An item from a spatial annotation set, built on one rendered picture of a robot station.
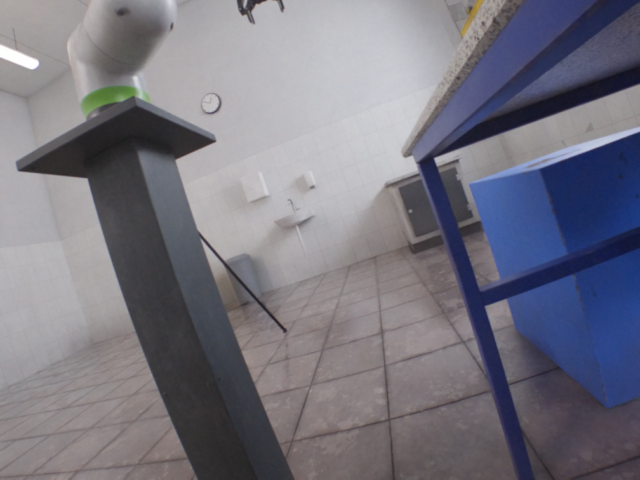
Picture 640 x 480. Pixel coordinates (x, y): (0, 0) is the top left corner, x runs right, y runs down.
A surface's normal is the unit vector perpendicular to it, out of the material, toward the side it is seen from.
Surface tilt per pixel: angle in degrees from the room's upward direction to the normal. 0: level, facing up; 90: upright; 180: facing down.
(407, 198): 90
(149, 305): 90
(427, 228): 89
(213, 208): 90
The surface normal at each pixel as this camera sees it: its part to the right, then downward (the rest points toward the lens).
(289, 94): -0.14, 0.02
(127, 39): 0.10, 0.94
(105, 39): -0.18, 0.76
